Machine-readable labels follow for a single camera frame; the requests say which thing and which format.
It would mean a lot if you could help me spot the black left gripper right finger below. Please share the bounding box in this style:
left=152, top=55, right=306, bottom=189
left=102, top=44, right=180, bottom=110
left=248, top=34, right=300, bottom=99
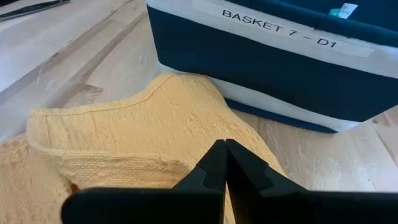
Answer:
left=225, top=138, right=398, bottom=224

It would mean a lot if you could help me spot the navy fabric basket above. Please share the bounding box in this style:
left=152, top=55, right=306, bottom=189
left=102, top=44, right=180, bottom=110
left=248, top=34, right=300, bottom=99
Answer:
left=146, top=0, right=398, bottom=134

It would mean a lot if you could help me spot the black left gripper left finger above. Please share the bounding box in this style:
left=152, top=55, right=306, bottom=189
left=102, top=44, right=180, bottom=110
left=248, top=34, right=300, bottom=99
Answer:
left=61, top=139, right=229, bottom=224

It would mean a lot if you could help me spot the yellow woven towel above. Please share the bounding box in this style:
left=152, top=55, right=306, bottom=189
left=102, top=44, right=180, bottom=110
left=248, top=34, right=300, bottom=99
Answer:
left=0, top=72, right=287, bottom=224

